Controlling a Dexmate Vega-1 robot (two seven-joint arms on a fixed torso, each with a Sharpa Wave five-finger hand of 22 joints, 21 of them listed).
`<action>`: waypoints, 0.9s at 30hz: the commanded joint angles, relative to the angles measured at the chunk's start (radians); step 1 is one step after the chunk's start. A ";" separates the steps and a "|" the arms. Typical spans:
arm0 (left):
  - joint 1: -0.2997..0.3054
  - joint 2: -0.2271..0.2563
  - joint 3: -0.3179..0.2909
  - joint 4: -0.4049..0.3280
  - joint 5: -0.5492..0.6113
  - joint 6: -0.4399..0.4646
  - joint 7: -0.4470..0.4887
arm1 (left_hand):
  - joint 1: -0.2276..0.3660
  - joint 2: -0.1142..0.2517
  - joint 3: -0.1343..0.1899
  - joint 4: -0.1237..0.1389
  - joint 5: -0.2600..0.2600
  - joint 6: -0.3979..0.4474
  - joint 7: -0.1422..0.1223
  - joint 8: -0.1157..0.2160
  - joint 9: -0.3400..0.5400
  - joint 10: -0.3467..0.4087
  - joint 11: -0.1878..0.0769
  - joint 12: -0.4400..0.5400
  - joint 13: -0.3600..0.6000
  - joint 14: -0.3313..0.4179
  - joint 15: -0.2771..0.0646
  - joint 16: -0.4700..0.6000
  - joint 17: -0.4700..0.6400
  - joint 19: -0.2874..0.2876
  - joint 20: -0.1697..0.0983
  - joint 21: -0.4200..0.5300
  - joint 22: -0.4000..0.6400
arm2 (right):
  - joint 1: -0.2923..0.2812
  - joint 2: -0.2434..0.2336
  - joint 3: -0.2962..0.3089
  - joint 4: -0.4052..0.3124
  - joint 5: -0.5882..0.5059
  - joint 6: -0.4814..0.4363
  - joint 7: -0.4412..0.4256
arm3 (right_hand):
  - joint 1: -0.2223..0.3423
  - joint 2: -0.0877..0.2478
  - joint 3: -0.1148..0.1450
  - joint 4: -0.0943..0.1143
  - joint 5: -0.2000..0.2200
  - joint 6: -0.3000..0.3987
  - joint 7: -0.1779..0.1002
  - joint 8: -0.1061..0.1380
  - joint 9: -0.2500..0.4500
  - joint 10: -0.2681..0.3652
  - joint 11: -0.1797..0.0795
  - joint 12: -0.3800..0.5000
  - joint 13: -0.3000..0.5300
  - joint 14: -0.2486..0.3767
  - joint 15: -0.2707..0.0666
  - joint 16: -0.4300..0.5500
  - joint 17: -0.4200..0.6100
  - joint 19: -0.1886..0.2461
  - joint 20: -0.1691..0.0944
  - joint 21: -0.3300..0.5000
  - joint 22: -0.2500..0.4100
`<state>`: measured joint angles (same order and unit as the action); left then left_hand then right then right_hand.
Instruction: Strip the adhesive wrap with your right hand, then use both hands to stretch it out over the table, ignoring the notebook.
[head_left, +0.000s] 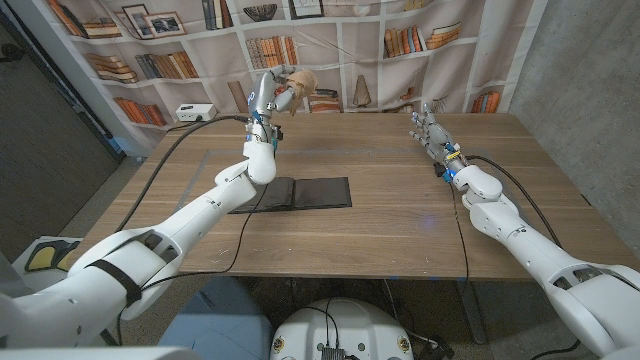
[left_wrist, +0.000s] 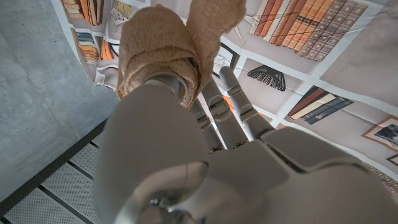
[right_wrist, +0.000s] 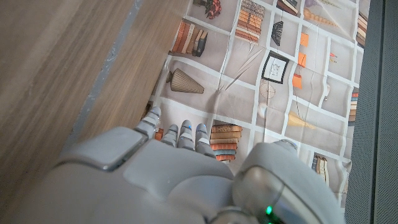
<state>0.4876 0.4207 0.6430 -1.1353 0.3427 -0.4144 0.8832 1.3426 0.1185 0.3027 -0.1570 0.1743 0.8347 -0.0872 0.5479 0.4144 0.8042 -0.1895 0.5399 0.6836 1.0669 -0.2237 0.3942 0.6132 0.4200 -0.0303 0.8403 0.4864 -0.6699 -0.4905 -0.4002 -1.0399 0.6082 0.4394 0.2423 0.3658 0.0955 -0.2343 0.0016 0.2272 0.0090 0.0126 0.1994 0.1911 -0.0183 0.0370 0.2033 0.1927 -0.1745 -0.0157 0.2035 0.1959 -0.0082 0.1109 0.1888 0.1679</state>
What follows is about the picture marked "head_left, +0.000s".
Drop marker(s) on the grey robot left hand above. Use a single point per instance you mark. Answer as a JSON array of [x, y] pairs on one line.
[[265, 95]]

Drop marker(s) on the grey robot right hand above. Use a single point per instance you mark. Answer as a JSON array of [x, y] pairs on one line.
[[437, 140]]

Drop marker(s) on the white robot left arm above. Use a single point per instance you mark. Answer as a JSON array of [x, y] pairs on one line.
[[150, 250]]

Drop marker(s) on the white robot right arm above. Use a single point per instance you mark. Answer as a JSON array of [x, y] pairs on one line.
[[545, 255]]

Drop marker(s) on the white power strip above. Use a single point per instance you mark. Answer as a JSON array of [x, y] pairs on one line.
[[195, 112]]

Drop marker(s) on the black open notebook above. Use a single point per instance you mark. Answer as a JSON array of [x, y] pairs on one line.
[[320, 194]]

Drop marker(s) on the printed bookshelf backdrop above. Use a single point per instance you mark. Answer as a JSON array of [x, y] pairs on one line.
[[375, 60]]

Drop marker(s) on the grey table leg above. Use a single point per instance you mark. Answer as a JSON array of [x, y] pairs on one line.
[[472, 315]]

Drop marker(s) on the black power adapter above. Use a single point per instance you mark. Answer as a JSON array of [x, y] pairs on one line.
[[432, 350]]

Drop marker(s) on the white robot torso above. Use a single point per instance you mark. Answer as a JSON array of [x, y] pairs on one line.
[[345, 330]]

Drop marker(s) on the yellow and black floor item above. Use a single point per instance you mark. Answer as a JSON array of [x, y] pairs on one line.
[[47, 256]]

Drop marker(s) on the white floor sheet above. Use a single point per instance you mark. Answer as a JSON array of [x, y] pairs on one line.
[[45, 280]]

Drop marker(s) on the grey fabric bundle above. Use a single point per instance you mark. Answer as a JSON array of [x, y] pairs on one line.
[[7, 275]]

